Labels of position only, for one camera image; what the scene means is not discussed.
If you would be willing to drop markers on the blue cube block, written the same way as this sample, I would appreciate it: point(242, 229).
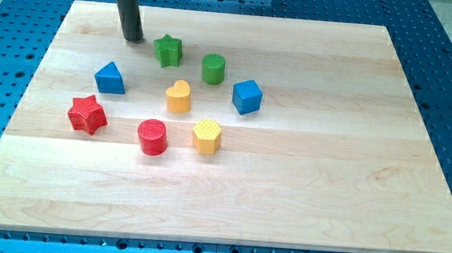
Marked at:
point(247, 97)

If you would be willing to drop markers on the light wooden board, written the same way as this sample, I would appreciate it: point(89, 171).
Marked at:
point(337, 158)

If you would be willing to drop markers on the yellow hexagon block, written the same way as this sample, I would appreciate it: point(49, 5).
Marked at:
point(207, 137)

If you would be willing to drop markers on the yellow heart block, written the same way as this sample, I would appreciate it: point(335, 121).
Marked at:
point(178, 97)

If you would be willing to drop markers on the green cylinder block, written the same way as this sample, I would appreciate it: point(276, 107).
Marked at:
point(213, 69)

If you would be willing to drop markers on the red cylinder block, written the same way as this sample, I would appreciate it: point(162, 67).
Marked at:
point(152, 135)

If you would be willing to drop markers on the green star block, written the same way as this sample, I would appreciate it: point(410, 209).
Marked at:
point(168, 51)

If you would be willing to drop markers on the blue triangular prism block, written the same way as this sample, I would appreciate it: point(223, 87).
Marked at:
point(109, 80)

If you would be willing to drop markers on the red star block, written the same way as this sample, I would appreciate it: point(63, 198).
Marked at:
point(86, 114)

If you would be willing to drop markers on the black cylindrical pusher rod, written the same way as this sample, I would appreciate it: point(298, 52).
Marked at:
point(130, 19)

